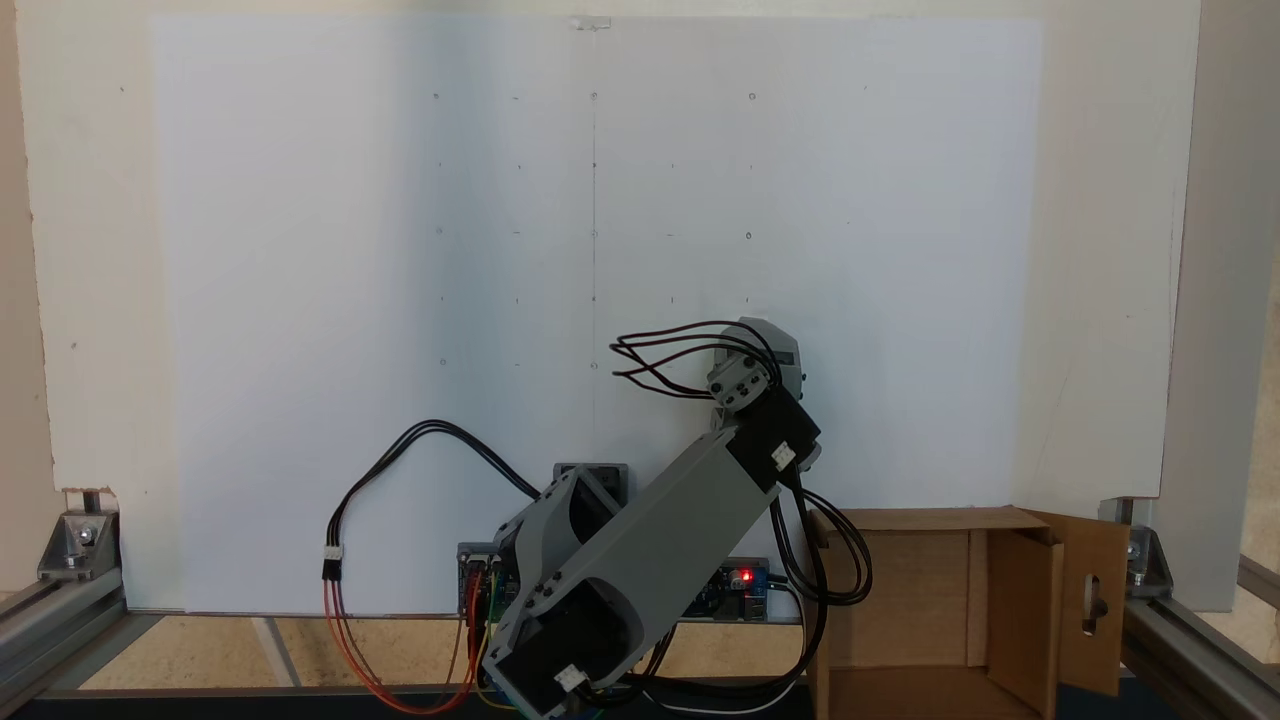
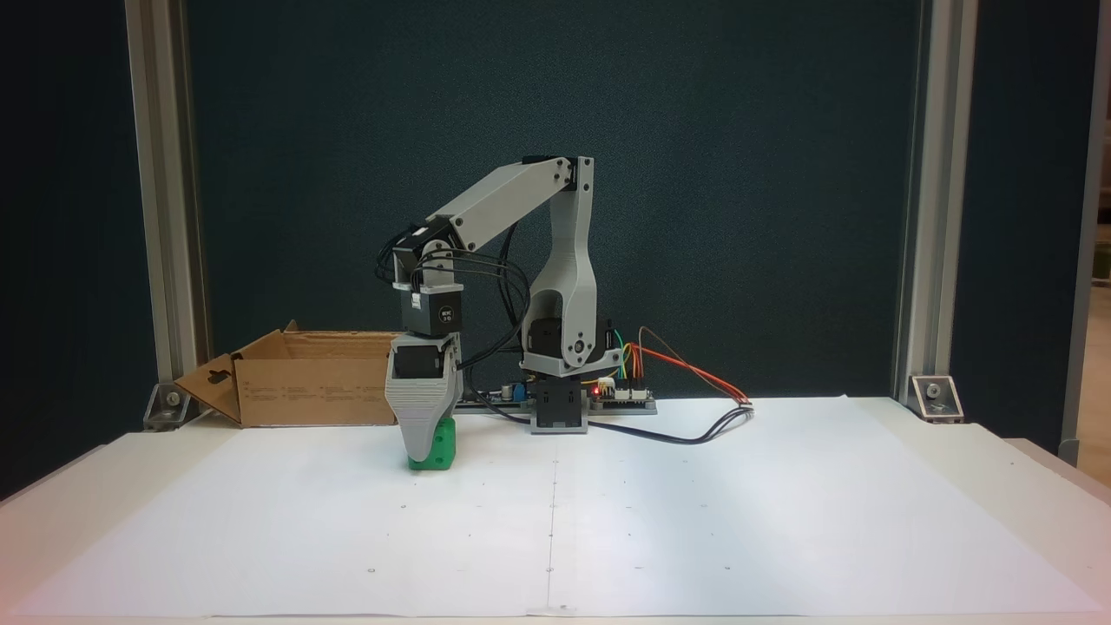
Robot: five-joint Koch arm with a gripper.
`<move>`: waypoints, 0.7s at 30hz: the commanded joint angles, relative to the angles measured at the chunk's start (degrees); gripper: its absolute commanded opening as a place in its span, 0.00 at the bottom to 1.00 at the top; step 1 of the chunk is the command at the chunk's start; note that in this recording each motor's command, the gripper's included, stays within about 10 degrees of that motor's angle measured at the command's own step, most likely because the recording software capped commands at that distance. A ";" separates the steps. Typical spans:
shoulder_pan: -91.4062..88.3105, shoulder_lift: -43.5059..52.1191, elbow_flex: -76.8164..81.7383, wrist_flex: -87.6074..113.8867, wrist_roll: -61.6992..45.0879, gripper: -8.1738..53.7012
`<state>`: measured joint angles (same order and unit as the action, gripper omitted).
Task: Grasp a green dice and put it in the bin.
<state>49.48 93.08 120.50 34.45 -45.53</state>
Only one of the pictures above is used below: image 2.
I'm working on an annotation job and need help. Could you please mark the metal corner bracket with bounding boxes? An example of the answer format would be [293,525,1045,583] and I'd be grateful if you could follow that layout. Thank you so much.
[909,375,964,424]
[143,382,209,432]

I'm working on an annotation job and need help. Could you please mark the green dice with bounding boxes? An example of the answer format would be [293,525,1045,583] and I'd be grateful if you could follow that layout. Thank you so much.
[408,417,458,472]

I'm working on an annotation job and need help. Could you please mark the large white paper sheet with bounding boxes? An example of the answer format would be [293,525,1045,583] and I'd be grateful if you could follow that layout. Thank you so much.
[9,395,1108,619]

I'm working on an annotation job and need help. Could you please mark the orange wire bundle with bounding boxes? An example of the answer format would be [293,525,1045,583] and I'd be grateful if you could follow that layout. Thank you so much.
[638,327,754,407]

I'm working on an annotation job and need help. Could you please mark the brown cardboard box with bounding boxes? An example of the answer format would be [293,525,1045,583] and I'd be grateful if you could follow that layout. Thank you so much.
[174,320,431,428]

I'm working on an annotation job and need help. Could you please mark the circuit board with coloured wires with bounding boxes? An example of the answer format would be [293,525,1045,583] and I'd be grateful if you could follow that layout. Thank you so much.
[588,382,658,416]

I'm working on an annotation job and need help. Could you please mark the blue circuit board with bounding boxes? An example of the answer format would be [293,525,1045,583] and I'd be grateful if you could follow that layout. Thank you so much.
[460,380,532,411]

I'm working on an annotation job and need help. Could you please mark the aluminium frame post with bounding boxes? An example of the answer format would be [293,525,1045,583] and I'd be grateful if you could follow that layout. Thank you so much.
[892,0,980,405]
[124,0,212,409]

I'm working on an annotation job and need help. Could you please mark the coloured jumper wires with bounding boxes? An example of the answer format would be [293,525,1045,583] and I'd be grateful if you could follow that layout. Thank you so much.
[608,326,648,388]

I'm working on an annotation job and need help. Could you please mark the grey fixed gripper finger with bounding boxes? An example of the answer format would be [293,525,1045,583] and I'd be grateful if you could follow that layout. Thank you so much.
[392,399,456,464]

